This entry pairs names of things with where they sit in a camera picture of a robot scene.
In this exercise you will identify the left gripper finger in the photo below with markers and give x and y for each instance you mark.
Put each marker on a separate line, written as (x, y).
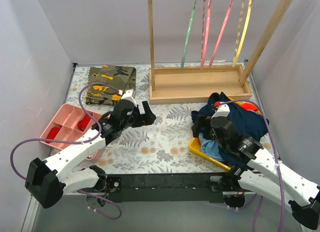
(148, 117)
(137, 120)

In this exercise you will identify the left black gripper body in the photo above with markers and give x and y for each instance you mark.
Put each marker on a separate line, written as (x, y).
(141, 116)

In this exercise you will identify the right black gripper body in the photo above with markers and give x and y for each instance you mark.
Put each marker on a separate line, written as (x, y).
(200, 124)

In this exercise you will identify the navy blue shorts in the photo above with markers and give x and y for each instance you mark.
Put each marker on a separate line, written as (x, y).
(246, 122)

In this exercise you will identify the green hanger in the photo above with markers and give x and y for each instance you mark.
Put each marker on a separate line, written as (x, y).
(183, 58)

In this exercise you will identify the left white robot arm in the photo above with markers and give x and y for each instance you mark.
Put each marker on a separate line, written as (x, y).
(48, 180)

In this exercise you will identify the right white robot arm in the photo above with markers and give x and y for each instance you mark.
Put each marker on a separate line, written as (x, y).
(261, 173)

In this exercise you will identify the light blue shorts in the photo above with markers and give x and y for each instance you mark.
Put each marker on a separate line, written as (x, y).
(210, 148)

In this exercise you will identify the camouflage shorts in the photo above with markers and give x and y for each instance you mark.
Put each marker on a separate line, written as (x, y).
(106, 78)

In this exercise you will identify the yellow hanger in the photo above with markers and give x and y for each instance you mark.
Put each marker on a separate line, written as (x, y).
(243, 24)

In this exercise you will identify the pink hanger right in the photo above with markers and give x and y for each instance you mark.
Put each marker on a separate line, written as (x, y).
(221, 33)

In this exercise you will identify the pink hanger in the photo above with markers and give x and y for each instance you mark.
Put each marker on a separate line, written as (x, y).
(221, 33)
(206, 19)

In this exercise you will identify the pink hanger left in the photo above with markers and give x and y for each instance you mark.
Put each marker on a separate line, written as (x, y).
(206, 19)

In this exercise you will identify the yellow plastic tray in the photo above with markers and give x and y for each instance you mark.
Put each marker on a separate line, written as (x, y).
(195, 147)

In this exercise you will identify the orange garment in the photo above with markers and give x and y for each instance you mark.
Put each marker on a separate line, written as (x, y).
(250, 107)

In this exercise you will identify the wooden clothes rack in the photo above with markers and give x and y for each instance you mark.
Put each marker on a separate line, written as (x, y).
(172, 85)

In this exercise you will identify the red cloth in tray rear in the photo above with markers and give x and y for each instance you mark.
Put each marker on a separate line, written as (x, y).
(83, 123)

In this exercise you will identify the red cloth in tray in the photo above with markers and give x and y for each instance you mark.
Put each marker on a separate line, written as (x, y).
(53, 133)
(83, 123)

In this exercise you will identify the pink divided organizer tray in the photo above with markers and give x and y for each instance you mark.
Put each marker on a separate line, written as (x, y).
(67, 118)

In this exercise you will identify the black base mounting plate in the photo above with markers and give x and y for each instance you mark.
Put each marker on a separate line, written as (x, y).
(203, 187)

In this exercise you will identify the red cloth in tray front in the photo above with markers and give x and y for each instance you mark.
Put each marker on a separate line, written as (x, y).
(53, 133)

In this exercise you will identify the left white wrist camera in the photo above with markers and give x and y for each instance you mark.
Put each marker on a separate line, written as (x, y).
(127, 95)

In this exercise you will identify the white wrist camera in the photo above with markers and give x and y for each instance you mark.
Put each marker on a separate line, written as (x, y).
(127, 95)
(221, 110)

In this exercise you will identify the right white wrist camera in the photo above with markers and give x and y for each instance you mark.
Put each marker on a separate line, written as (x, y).
(221, 110)

